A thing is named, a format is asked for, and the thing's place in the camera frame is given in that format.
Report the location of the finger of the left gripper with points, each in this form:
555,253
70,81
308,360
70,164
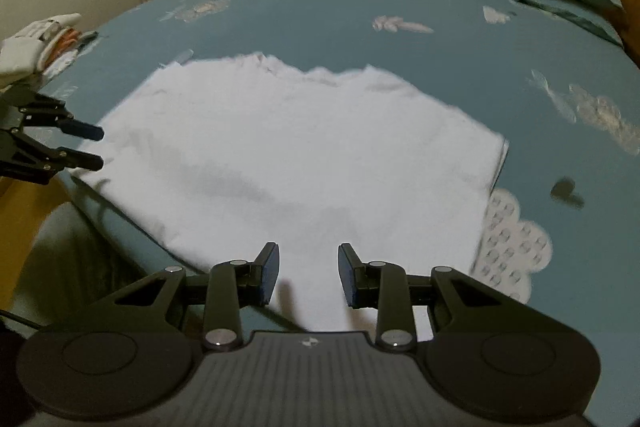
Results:
23,107
25,159

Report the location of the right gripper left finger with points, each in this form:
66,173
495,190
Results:
133,348

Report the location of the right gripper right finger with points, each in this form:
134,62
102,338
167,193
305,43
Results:
483,351

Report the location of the white printed long-sleeve shirt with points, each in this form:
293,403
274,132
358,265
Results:
213,159

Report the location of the clothes pile beside bed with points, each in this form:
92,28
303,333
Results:
42,49

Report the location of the teal floral bed sheet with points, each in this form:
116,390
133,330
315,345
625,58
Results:
561,227

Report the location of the lower teal pillow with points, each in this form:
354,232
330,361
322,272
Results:
578,15

